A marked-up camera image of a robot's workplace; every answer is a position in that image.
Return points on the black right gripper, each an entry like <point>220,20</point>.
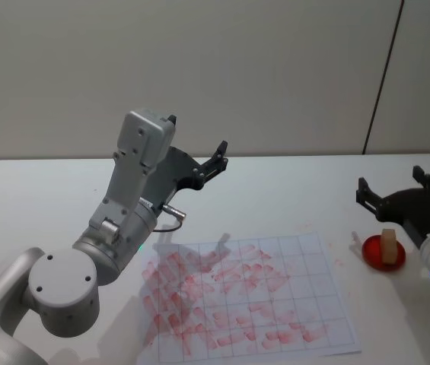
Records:
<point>412,209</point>

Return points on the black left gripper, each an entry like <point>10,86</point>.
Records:
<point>174,167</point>

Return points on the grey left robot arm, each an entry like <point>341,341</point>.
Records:
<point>62,281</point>

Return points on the beige sponge block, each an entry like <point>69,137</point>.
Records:
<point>389,247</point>

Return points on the round red dish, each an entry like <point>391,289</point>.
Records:
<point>372,252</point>

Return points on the grid paper with red smears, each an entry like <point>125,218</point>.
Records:
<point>252,304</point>

